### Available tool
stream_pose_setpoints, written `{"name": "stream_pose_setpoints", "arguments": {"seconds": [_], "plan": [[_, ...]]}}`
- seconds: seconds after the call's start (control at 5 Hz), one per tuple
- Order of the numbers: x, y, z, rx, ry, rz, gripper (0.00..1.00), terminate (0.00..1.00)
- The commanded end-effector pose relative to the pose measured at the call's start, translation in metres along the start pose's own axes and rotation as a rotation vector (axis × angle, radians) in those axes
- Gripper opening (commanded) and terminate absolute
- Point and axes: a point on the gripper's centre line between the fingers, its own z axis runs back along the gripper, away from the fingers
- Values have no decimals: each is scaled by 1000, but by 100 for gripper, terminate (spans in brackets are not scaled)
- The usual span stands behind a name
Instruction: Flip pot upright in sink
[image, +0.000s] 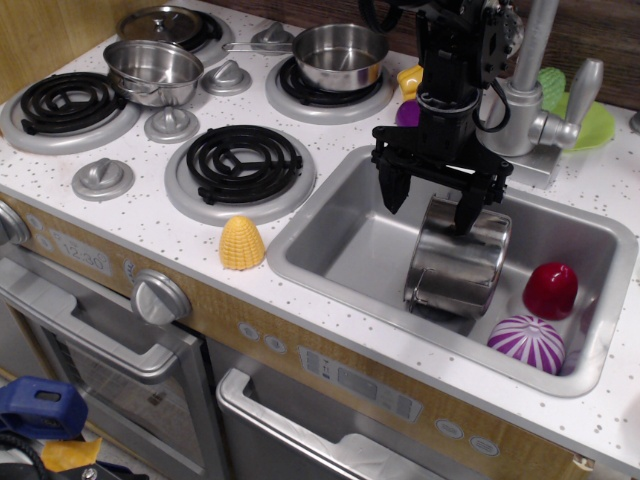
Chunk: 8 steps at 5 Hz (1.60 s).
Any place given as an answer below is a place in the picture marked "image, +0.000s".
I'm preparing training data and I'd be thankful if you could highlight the silver stove knob back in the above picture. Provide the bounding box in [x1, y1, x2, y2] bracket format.
[251, 22, 294, 54]

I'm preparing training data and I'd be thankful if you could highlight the oven clock display panel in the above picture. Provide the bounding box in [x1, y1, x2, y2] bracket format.
[49, 230, 112, 277]

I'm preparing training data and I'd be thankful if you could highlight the steel pot lid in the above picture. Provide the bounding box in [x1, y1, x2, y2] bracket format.
[116, 5, 203, 44]

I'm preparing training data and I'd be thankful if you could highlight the stainless steel sink basin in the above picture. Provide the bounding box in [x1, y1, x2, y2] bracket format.
[267, 146, 638, 397]

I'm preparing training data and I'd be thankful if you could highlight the black burner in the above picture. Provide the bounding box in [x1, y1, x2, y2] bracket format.
[164, 125, 316, 226]
[1, 72, 140, 155]
[178, 10, 235, 68]
[265, 57, 394, 125]

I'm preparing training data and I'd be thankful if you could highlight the silver faucet lever handle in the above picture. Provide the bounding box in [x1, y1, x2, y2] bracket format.
[565, 58, 604, 126]

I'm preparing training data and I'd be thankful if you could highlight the silver stove knob front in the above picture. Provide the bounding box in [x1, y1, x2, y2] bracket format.
[71, 158, 135, 202]

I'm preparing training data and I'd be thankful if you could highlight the yellow toy pepper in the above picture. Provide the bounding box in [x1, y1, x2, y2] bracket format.
[396, 65, 424, 101]

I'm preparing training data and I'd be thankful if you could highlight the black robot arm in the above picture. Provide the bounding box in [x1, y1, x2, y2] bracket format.
[358, 1, 517, 235]

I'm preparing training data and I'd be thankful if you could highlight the front right black burner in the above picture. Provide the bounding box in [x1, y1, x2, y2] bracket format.
[164, 125, 316, 226]

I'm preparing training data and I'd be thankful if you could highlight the purple striped toy onion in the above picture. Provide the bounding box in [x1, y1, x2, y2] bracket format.
[487, 315, 566, 375]

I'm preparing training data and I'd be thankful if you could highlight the steel saucepan with handle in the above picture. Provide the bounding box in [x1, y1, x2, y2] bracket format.
[223, 24, 389, 92]

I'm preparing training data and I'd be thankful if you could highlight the red toy pepper half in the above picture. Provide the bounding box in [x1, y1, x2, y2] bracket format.
[522, 262, 578, 321]

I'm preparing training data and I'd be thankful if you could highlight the front left black burner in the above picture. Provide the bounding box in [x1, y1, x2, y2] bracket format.
[1, 72, 140, 155]

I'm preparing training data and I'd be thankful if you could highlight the yellow cloth scrap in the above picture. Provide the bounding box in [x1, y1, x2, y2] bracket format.
[40, 438, 102, 473]

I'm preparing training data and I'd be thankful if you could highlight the silver oven dial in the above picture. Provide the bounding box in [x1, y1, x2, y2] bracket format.
[0, 201, 31, 245]
[130, 269, 192, 325]

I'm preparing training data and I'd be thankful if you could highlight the toy oven door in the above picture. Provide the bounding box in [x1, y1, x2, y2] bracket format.
[1, 246, 230, 479]

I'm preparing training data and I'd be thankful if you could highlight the toy dishwasher door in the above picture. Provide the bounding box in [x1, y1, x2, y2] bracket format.
[216, 368, 481, 480]

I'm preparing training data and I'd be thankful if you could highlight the purple toy eggplant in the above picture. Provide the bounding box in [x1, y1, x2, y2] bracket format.
[395, 99, 420, 127]

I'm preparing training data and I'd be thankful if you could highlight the silver stove knob middle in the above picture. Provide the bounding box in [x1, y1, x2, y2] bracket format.
[144, 106, 200, 144]

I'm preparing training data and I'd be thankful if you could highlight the green toy vegetable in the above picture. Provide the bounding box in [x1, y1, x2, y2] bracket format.
[538, 67, 566, 111]

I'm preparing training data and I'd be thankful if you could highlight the silver stove knob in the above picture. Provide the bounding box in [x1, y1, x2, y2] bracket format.
[144, 106, 200, 144]
[200, 60, 252, 96]
[251, 22, 294, 54]
[71, 158, 135, 202]

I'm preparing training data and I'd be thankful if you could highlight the steel pot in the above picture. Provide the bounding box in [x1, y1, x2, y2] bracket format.
[103, 40, 204, 107]
[404, 196, 512, 318]

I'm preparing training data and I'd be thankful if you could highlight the silver stove knob centre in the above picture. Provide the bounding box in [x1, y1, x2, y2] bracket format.
[200, 60, 252, 96]

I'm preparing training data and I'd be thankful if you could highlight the silver toy faucet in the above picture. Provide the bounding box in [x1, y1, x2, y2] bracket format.
[478, 1, 581, 189]

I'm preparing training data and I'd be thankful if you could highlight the green plastic toy plate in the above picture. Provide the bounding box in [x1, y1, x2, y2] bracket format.
[543, 92, 615, 152]

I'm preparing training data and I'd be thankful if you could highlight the yellow toy corn piece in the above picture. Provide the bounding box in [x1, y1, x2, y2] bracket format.
[219, 216, 266, 271]

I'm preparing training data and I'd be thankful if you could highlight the blue clamp tool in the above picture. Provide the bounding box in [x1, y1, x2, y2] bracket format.
[1, 376, 89, 440]

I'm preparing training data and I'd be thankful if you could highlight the dishwasher control panel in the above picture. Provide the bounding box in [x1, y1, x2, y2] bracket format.
[297, 346, 423, 423]

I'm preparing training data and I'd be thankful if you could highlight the back right black burner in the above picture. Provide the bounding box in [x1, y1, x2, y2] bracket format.
[265, 57, 394, 125]

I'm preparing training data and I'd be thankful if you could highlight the back left black burner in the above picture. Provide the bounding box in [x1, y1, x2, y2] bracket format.
[178, 10, 235, 68]

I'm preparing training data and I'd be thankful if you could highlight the silver oven dial left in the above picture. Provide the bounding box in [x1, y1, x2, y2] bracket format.
[0, 201, 31, 245]

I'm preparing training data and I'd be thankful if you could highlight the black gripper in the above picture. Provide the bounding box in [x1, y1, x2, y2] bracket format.
[371, 94, 513, 235]

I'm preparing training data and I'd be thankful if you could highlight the silver oven dial right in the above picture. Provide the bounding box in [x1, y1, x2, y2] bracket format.
[130, 269, 192, 325]

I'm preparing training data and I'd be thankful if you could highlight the steel pot on stove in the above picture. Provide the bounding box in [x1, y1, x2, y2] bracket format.
[103, 40, 204, 107]

